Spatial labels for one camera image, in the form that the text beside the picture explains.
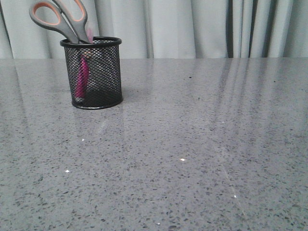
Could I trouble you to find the pink highlighter pen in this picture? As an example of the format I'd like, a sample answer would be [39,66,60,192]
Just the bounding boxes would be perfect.
[74,26,93,103]

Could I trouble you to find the grey orange scissors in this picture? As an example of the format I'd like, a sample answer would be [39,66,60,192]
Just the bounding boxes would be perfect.
[29,0,90,44]

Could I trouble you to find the black mesh pen cup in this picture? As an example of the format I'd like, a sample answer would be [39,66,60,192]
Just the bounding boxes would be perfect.
[60,37,123,110]

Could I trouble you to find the light grey curtain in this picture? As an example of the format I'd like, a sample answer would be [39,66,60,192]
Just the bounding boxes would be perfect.
[0,0,308,59]

